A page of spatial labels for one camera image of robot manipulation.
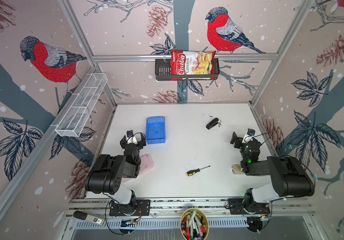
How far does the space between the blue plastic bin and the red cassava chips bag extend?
35cm

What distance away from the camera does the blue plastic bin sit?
0.99m

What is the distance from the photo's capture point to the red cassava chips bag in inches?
34.4
